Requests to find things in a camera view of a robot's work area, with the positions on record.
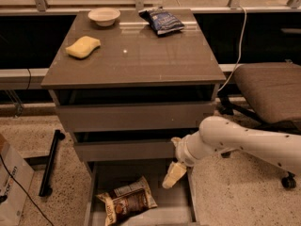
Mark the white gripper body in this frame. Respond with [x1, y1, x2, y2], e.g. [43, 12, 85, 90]
[174, 133, 200, 167]

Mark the brown chip bag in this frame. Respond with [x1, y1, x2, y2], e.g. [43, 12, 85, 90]
[97, 176, 157, 226]

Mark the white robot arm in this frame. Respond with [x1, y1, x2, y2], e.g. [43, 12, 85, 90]
[163, 116, 301, 189]

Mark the bottom grey drawer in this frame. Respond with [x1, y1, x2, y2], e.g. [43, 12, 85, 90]
[83, 156, 199, 226]

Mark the grey drawer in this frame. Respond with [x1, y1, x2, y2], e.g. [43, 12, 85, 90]
[56, 102, 215, 133]
[83, 156, 199, 226]
[74, 139, 175, 162]

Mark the top grey drawer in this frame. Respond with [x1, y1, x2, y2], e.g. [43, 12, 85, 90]
[56, 102, 215, 133]

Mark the middle grey drawer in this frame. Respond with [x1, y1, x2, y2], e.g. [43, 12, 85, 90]
[74, 139, 175, 162]

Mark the grey drawer cabinet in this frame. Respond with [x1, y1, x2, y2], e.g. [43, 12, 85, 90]
[40, 8, 227, 174]

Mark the blue chip bag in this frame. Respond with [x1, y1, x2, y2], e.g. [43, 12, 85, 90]
[138, 8, 184, 36]

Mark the grey office chair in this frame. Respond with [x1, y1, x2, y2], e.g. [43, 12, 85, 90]
[217, 61, 301, 190]

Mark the yellow sponge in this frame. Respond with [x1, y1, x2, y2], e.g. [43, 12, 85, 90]
[66, 36, 101, 59]

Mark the black bar on floor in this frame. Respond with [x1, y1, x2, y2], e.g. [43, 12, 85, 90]
[39, 130, 65, 197]

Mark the white bowl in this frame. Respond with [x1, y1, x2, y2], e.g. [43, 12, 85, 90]
[88, 8, 120, 26]

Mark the white cardboard box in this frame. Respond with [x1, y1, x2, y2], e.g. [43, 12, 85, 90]
[0, 136, 34, 226]

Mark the white cable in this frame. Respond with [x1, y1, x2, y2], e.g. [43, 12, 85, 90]
[217, 6, 248, 93]

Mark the black cable on floor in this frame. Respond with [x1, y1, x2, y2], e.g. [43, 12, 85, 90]
[0, 153, 56, 226]

